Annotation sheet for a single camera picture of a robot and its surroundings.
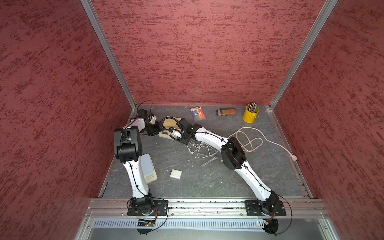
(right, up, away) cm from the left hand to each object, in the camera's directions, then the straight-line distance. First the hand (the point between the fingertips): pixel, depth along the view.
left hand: (162, 132), depth 102 cm
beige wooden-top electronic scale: (+8, +2, -13) cm, 15 cm away
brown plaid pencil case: (+43, +15, +11) cm, 47 cm away
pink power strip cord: (+88, -16, -7) cm, 89 cm away
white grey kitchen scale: (-4, -22, -17) cm, 28 cm away
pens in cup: (+62, +17, -5) cm, 64 cm away
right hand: (+14, -4, 0) cm, 15 cm away
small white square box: (+12, -23, -17) cm, 31 cm away
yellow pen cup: (+61, +11, +2) cm, 62 cm away
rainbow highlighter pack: (+25, +13, +11) cm, 31 cm away
